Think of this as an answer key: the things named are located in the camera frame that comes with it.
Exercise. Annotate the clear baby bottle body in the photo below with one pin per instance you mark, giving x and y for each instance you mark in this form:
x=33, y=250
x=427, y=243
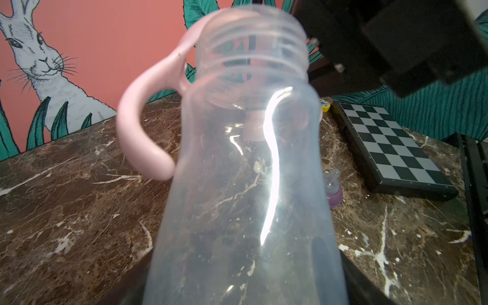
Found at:
x=247, y=219

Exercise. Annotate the purple collar with nipple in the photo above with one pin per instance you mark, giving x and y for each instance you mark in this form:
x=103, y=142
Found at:
x=334, y=190

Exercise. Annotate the yellow blue toy piece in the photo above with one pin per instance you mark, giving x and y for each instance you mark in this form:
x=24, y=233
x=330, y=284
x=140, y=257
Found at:
x=325, y=105

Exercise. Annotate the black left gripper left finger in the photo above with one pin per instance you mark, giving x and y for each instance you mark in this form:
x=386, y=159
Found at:
x=130, y=289

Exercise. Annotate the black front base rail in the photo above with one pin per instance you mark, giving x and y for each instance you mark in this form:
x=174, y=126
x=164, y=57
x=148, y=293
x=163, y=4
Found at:
x=474, y=165

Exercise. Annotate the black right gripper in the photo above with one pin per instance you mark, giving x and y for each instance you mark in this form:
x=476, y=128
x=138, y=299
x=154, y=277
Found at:
x=405, y=45

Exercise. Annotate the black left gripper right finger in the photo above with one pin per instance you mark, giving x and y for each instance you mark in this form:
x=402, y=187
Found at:
x=361, y=291

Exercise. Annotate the folding chess board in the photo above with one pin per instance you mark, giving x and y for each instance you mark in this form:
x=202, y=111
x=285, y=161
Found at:
x=388, y=159

